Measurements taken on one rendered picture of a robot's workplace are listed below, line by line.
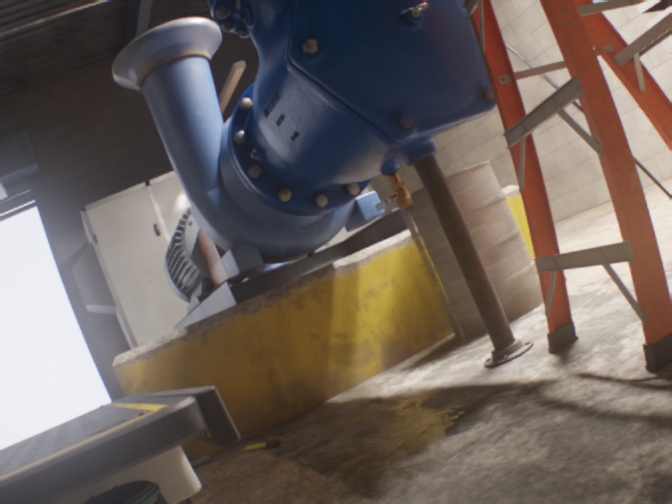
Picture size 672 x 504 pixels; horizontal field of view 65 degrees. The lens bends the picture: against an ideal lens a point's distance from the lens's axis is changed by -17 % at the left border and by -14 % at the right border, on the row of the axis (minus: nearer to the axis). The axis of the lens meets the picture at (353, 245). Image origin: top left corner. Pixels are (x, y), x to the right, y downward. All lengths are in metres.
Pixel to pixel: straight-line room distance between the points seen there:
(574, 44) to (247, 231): 1.51
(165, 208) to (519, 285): 4.55
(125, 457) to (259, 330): 1.64
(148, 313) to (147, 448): 5.46
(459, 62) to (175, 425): 1.21
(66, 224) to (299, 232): 5.61
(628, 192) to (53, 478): 0.91
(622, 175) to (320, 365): 1.39
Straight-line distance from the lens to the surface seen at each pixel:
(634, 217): 1.03
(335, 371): 2.15
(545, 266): 1.37
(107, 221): 6.07
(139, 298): 5.93
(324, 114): 1.45
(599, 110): 1.06
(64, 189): 7.81
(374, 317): 2.22
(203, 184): 2.30
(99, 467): 0.47
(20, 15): 6.97
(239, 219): 2.26
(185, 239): 3.52
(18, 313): 7.78
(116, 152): 7.93
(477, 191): 2.04
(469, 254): 1.54
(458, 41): 1.54
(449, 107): 1.45
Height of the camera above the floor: 0.36
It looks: 2 degrees up
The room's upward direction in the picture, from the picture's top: 24 degrees counter-clockwise
